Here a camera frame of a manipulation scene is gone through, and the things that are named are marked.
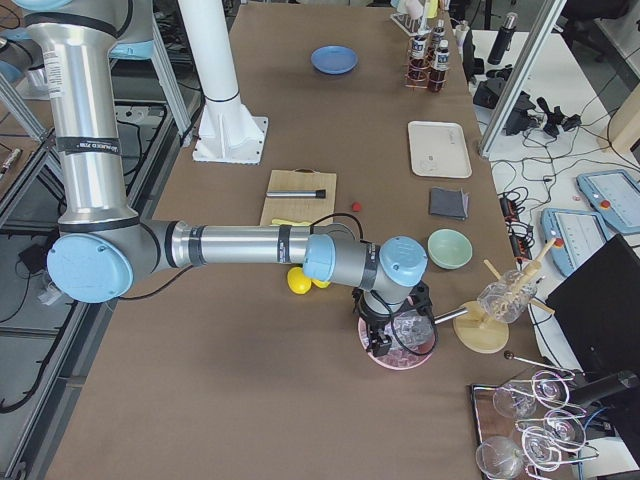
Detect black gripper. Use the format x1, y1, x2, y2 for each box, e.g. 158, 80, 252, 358
352, 282, 431, 330

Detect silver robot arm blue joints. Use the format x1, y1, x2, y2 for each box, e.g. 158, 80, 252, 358
22, 1, 427, 307

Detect blue plate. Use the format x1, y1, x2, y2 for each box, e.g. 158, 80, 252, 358
310, 45, 359, 75

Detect pink bowl of ice cubes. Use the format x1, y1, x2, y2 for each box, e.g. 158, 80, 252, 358
357, 294, 438, 371

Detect metal ice scoop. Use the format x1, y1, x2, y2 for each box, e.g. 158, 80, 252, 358
390, 307, 468, 356

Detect yellow lemon back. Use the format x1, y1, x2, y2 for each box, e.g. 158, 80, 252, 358
311, 279, 331, 289

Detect yellow lemon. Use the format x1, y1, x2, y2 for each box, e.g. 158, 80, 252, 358
311, 279, 331, 289
286, 267, 313, 295

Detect wooden cup drying stand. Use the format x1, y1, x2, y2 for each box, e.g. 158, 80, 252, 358
453, 238, 561, 354

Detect yellow lemon front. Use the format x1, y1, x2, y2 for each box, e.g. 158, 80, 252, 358
286, 267, 313, 295

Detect mint green bowl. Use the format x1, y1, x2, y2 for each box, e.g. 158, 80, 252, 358
427, 229, 473, 270

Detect clear glass mug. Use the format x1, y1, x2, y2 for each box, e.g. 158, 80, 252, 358
477, 270, 537, 324

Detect wine glass upper left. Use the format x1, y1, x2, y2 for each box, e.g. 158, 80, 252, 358
492, 382, 537, 420

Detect wooden cutting board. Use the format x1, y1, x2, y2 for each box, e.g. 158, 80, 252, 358
259, 169, 339, 227

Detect grey folded cloth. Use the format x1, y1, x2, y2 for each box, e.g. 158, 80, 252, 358
429, 187, 469, 220

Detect silver knife black tip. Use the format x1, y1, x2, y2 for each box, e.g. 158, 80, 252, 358
266, 189, 327, 199

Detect wine glass front left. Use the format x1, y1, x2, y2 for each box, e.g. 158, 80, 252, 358
475, 436, 525, 479

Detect wine glass rack tray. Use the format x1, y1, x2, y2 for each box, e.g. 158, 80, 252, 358
469, 369, 599, 479

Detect black power strip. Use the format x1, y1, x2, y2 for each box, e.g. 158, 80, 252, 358
499, 195, 533, 259

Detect cream plastic tray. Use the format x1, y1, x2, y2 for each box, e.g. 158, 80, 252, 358
408, 120, 472, 179

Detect black laptop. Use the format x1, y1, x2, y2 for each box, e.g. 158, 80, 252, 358
546, 234, 639, 374

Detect blue teach pendant lower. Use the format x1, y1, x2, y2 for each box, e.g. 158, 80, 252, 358
540, 208, 613, 277

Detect blue teach pendant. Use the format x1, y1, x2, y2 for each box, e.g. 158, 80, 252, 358
540, 208, 613, 277
576, 169, 639, 235

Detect dark sauce bottle front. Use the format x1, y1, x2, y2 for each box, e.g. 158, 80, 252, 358
427, 40, 450, 93

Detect dark sauce bottle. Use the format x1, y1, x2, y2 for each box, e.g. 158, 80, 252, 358
430, 19, 445, 50
427, 40, 450, 93
406, 31, 429, 86

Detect dark sauce bottle left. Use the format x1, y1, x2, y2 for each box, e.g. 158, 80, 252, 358
406, 31, 429, 86

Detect blue teach pendant upper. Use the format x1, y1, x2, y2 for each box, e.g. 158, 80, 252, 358
576, 169, 639, 235

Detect dark sauce bottle back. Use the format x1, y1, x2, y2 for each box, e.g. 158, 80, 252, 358
430, 19, 445, 50

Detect black thermos bottle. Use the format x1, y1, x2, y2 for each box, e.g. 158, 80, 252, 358
487, 12, 518, 65

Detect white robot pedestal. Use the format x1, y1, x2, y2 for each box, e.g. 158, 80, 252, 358
179, 0, 268, 165

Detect copper wire bottle rack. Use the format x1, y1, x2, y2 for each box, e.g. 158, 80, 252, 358
404, 31, 451, 93

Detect aluminium frame post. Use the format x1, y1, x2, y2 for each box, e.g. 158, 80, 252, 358
478, 0, 566, 159

